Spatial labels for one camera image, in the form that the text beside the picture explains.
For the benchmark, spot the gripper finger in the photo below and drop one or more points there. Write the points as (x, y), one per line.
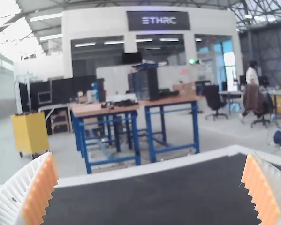
(16, 197)
(271, 187)

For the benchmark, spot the yellow cart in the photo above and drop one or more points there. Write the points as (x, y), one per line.
(30, 133)

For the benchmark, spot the black office chair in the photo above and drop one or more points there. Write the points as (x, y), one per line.
(255, 100)
(213, 96)

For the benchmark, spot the person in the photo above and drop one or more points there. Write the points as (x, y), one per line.
(251, 73)

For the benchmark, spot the black mat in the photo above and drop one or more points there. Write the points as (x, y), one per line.
(154, 192)

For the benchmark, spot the blue workbench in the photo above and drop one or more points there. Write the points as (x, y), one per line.
(168, 100)
(107, 109)

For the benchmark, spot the black storage drawer stack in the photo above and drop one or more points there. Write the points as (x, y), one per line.
(147, 82)

